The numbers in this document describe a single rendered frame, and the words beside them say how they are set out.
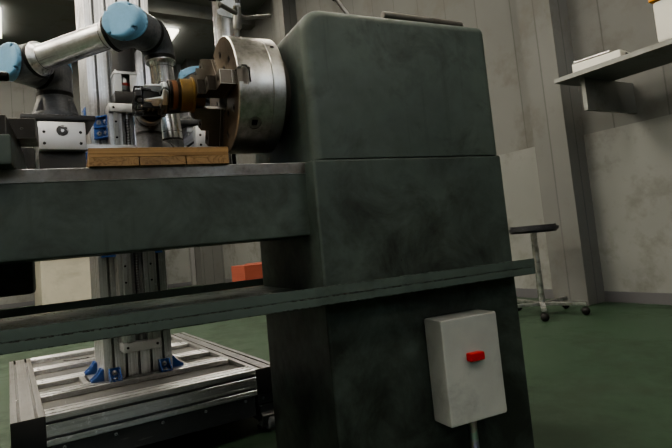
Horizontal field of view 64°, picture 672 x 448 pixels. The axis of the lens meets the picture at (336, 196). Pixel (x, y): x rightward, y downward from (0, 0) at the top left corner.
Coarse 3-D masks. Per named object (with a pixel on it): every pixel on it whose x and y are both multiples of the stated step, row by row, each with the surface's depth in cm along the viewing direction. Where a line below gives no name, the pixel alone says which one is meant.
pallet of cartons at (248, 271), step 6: (246, 264) 870; (252, 264) 794; (258, 264) 776; (234, 270) 798; (240, 270) 777; (246, 270) 765; (252, 270) 770; (258, 270) 774; (234, 276) 799; (240, 276) 778; (246, 276) 764; (252, 276) 769; (258, 276) 773
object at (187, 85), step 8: (168, 80) 139; (184, 80) 140; (192, 80) 140; (176, 88) 138; (184, 88) 138; (192, 88) 139; (176, 96) 138; (184, 96) 138; (192, 96) 139; (168, 104) 141; (176, 104) 139; (184, 104) 139; (192, 104) 140; (200, 104) 143; (192, 112) 143
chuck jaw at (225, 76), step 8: (224, 72) 134; (232, 72) 135; (240, 72) 134; (248, 72) 135; (200, 80) 139; (208, 80) 136; (216, 80) 136; (224, 80) 133; (232, 80) 134; (240, 80) 134; (248, 80) 135; (200, 88) 138; (208, 88) 136; (216, 88) 137; (224, 88) 137; (232, 88) 137; (200, 96) 140; (208, 96) 141; (216, 96) 141; (224, 96) 142
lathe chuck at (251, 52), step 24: (216, 48) 151; (240, 48) 137; (264, 48) 140; (264, 72) 136; (240, 96) 133; (264, 96) 136; (240, 120) 135; (264, 120) 138; (240, 144) 141; (264, 144) 144
